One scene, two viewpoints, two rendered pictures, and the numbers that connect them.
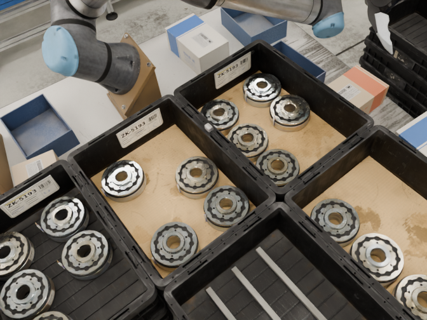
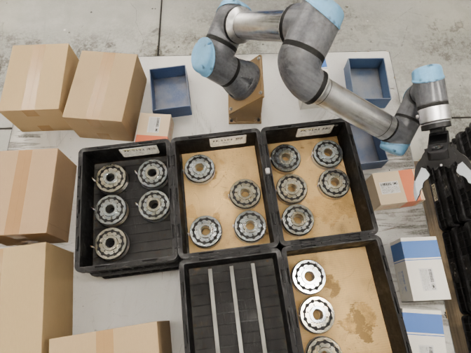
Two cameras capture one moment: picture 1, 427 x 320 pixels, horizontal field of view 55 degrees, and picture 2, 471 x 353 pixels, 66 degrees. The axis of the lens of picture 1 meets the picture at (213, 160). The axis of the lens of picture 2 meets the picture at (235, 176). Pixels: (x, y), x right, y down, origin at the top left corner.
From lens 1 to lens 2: 0.37 m
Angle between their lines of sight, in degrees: 17
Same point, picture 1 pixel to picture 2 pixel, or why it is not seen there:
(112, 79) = (230, 89)
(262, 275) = (245, 280)
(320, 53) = not seen: hidden behind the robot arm
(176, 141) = (247, 160)
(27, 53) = not seen: outside the picture
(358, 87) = (401, 187)
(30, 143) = (161, 96)
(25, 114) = (167, 73)
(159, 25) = not seen: hidden behind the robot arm
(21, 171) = (145, 120)
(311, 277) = (272, 299)
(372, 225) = (331, 292)
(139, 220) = (195, 201)
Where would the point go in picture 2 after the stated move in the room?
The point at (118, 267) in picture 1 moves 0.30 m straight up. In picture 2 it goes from (168, 223) to (146, 195)
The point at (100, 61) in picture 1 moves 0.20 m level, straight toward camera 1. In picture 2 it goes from (228, 76) to (219, 126)
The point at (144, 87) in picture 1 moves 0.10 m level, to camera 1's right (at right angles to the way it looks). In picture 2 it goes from (250, 104) to (275, 114)
